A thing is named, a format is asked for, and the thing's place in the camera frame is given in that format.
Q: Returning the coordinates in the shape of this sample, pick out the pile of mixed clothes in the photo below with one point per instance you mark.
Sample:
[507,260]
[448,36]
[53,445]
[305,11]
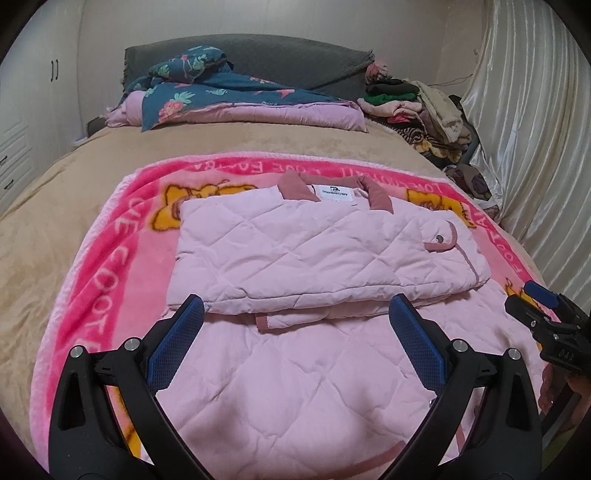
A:
[434,106]

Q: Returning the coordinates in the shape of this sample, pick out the blue floral quilt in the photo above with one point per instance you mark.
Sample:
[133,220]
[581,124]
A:
[231,97]

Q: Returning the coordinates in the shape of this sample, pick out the white satin curtain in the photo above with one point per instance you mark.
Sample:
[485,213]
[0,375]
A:
[531,115]

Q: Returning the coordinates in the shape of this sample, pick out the person's right hand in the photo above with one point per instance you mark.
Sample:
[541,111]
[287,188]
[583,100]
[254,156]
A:
[549,387]

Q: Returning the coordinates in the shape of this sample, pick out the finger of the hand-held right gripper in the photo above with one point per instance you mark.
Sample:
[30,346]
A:
[540,290]
[521,310]

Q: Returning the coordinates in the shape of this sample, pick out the grey headboard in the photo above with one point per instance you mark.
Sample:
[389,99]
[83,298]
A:
[286,60]

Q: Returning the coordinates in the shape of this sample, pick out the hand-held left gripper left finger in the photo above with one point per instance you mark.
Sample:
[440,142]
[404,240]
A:
[175,341]

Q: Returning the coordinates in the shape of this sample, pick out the pink printed blanket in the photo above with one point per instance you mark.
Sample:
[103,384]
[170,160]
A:
[115,240]

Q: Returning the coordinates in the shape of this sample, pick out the bed with beige sheet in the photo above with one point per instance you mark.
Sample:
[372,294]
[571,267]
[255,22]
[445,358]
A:
[277,138]

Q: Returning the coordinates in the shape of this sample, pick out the white wardrobe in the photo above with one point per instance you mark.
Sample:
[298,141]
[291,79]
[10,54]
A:
[27,92]

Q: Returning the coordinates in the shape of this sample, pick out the pink quilted jacket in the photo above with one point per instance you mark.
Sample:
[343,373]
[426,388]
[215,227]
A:
[300,240]

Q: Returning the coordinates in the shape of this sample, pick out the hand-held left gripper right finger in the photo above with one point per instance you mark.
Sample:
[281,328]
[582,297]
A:
[418,346]

